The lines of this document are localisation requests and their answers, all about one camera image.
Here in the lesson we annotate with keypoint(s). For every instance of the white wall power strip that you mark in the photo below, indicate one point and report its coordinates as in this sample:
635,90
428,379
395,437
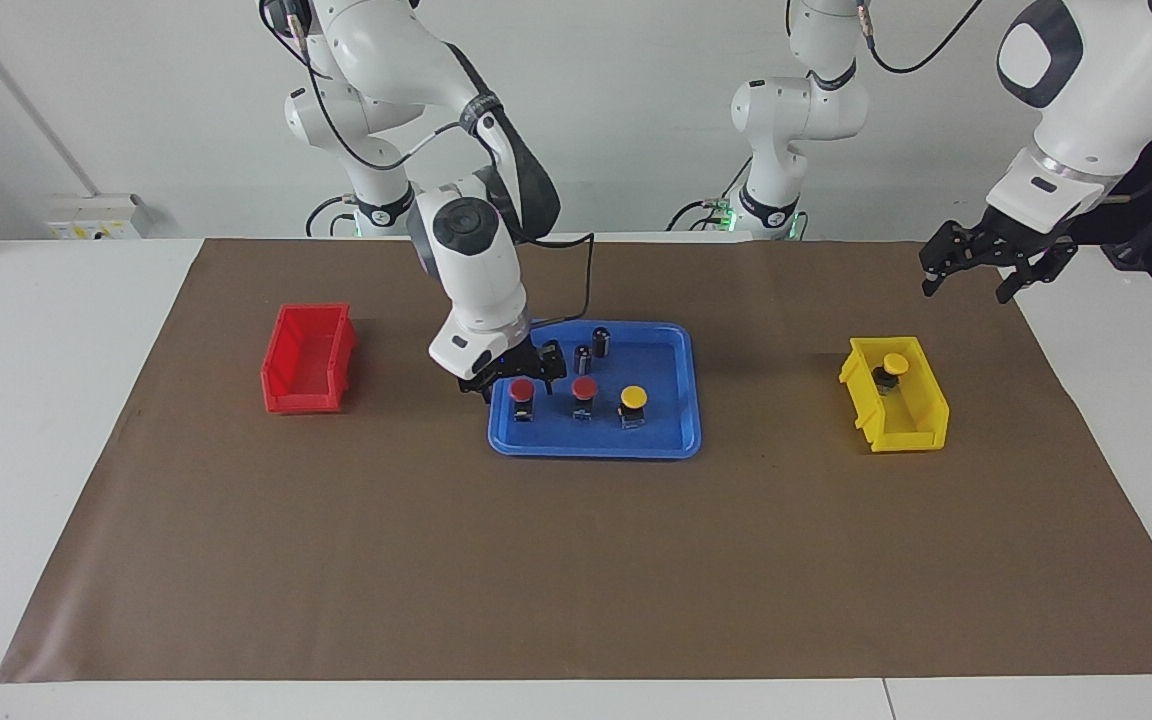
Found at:
96,215

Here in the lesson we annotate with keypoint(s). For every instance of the red plastic parts bin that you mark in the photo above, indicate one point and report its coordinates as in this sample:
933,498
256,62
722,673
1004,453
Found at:
301,385

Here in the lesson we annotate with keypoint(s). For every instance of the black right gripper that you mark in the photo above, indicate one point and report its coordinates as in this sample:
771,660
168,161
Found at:
516,362

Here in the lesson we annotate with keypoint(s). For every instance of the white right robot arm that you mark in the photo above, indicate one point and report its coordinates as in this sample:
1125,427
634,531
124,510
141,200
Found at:
481,280

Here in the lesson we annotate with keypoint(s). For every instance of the black cylindrical capacitor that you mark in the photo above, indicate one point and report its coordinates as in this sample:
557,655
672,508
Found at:
601,342
583,360

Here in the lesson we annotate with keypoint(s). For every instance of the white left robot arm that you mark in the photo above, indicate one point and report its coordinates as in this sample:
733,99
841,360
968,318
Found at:
1086,110

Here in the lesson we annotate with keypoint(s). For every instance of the yellow push button switch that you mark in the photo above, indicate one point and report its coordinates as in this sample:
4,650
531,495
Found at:
633,397
895,363

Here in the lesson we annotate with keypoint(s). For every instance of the red push button switch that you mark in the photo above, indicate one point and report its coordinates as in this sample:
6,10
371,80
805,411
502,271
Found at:
522,389
584,389

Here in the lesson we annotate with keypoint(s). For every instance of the blue plastic tray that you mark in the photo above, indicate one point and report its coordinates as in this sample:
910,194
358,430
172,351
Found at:
666,370

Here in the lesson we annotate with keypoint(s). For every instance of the yellow plastic parts bin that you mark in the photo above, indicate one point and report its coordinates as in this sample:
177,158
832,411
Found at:
921,410

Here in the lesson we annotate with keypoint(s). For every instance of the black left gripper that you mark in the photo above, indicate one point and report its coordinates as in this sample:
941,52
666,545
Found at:
1011,240

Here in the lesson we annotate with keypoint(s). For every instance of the brown paper table mat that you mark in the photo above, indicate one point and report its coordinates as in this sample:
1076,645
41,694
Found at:
576,560

